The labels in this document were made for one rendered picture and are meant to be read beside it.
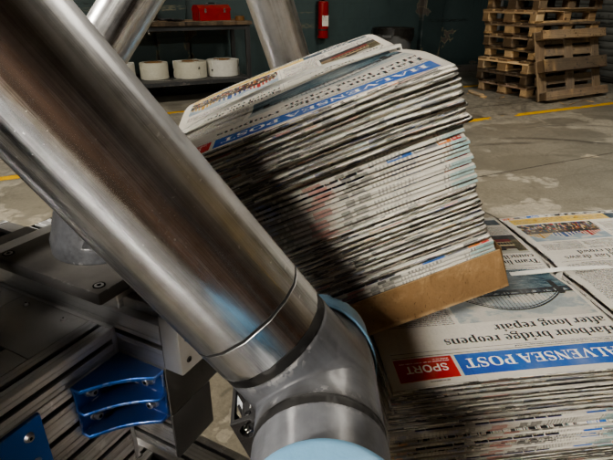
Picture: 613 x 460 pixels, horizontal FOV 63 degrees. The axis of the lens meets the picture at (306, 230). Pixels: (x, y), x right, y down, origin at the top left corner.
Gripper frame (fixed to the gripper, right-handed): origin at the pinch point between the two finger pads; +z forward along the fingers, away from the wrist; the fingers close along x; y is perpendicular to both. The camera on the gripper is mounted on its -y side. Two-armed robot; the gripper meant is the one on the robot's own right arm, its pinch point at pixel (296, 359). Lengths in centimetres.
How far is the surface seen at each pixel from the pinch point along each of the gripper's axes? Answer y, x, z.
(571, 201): -141, -146, 235
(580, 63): -169, -345, 571
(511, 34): -112, -281, 600
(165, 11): 58, 109, 633
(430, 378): -3.7, -12.3, -4.8
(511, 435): -14.2, -18.3, -5.4
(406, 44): -93, -173, 689
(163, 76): -7, 134, 582
